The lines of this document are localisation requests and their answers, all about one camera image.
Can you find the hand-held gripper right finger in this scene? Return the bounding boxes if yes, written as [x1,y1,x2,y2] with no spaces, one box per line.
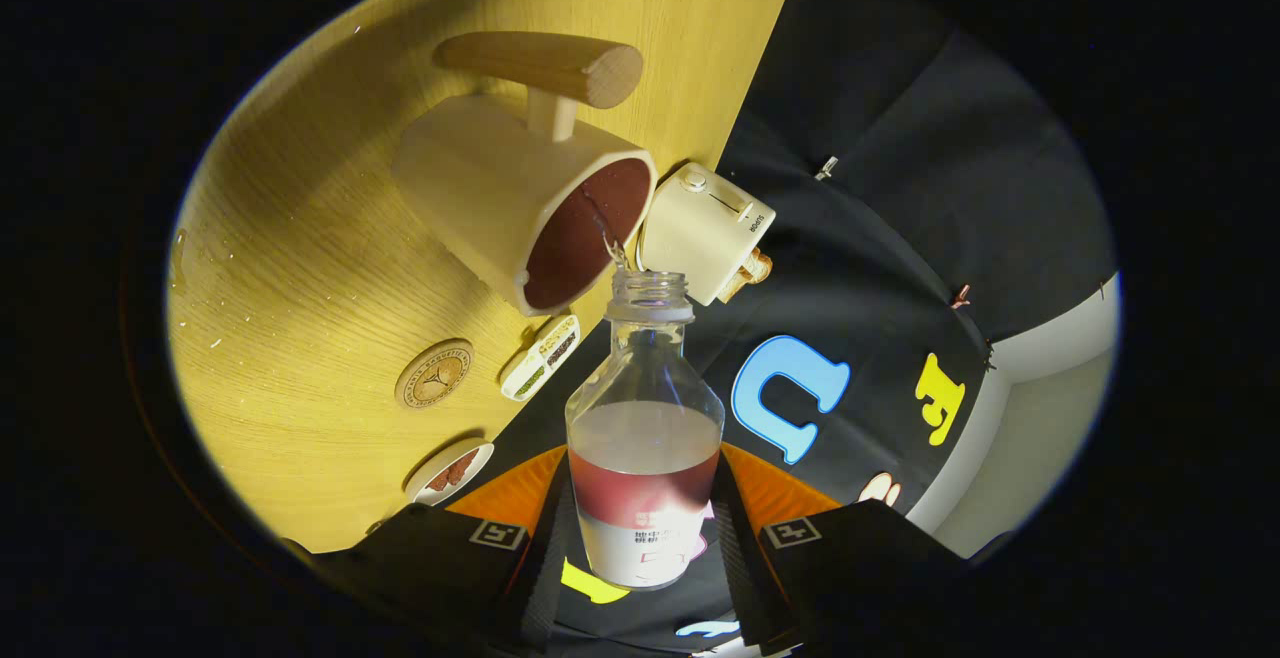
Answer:
[708,443,1011,654]

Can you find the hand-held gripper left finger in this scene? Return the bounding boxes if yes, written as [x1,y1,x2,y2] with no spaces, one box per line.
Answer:
[285,446,579,654]

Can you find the round wooden coaster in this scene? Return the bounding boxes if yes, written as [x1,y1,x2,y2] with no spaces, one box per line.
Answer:
[395,339,474,410]

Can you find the clear juice bottle white label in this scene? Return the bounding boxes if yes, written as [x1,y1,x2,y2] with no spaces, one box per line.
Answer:
[565,270,725,590]

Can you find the cream cup with wooden handle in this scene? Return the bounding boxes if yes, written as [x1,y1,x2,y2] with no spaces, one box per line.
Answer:
[390,31,658,318]

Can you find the white round plate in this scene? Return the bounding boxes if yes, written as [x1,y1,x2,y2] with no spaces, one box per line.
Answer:
[404,437,495,507]

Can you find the white seasoning dish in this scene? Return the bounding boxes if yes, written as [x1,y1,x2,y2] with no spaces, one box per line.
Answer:
[500,314,581,402]

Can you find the wooden table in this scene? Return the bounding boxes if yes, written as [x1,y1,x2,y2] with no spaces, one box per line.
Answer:
[165,0,798,554]

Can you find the cream toaster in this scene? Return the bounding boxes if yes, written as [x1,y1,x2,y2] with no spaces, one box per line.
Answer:
[637,162,777,307]

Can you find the black backdrop cloth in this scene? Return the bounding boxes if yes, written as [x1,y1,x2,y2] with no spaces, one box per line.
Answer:
[480,0,1116,658]

